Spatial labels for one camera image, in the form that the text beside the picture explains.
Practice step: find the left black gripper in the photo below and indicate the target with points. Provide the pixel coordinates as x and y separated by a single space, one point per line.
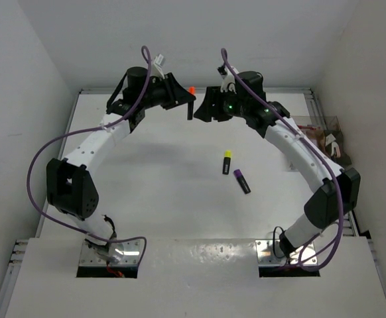
175 94

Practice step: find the purple black highlighter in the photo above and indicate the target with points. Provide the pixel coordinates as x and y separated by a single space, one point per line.
242 181

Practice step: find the red gel pen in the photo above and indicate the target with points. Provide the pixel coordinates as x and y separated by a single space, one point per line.
307 127

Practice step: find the yellow black highlighter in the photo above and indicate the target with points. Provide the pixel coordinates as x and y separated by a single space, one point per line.
226 162

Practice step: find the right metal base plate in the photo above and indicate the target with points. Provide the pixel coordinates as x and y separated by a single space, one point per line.
267 259

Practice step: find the pink eraser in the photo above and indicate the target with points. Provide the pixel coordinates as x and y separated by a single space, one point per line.
335 150

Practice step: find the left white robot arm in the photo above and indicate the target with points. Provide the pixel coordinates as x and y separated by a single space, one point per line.
69 181

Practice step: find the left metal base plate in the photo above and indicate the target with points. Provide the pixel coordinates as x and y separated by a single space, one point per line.
119 254

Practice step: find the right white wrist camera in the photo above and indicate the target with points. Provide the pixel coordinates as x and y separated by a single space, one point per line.
228 79

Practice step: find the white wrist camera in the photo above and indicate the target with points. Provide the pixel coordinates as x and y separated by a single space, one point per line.
157 66
228 79

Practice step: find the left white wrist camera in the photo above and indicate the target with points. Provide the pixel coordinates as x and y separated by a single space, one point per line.
157 66

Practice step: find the clear acrylic container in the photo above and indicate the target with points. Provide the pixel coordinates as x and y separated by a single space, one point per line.
328 131

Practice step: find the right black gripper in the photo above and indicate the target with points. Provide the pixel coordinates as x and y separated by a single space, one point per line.
211 105

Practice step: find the orange black highlighter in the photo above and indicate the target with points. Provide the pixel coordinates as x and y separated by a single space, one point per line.
191 100

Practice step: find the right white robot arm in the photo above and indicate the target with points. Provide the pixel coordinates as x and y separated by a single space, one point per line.
334 189

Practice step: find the metal base plate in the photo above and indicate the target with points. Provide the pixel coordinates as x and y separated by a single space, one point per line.
267 259
119 254

